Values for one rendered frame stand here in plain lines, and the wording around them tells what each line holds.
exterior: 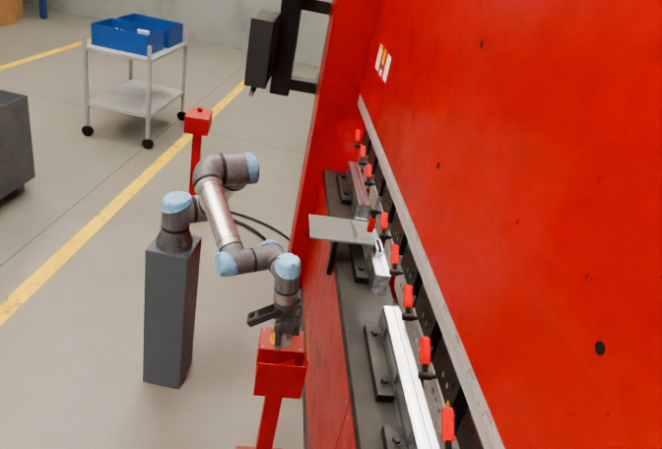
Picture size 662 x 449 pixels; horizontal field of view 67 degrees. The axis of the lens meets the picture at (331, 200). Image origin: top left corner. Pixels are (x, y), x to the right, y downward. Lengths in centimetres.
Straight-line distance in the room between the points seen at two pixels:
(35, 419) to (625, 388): 236
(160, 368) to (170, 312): 36
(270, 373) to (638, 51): 138
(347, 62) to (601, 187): 204
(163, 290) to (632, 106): 194
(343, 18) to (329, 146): 68
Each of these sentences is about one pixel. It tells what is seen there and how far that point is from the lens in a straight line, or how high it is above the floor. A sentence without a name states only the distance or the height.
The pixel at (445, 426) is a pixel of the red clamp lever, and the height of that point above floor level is 124.
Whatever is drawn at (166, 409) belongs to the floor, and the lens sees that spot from 263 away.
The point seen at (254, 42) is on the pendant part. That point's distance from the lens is 282.
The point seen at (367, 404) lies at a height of 87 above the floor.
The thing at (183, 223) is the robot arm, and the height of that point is 91.
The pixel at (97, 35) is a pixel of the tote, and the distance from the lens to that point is 500.
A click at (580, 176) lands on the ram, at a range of 84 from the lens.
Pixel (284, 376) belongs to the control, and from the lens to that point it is 176.
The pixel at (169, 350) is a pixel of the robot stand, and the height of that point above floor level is 25.
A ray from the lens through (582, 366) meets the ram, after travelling 81.
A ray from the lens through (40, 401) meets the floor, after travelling 274.
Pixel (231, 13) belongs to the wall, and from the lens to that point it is 927.
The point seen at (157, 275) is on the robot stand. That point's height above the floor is 66.
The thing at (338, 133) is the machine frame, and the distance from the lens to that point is 281.
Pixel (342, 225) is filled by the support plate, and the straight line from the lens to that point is 211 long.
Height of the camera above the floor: 205
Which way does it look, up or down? 27 degrees down
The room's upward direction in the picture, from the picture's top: 12 degrees clockwise
